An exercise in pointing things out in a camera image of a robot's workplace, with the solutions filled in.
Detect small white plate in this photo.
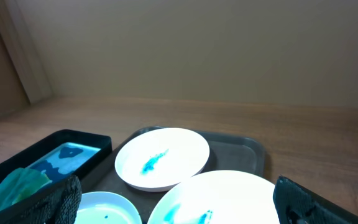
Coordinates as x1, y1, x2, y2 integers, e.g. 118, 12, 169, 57
74, 192, 142, 224

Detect green yellow sponge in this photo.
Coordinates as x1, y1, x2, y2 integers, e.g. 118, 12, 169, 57
0, 168, 52, 211

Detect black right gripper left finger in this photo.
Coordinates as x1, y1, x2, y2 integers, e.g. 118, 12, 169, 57
20, 175, 82, 224

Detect dark brown serving tray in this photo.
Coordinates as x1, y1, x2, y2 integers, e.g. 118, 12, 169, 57
81, 126, 265, 223

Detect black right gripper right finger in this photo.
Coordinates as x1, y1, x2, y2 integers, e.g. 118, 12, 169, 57
273, 176, 358, 224

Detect white plate two smears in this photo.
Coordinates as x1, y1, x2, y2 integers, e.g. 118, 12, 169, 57
148, 170, 280, 224

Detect white plate streak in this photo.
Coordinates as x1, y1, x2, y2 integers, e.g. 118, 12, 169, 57
114, 128, 210, 192

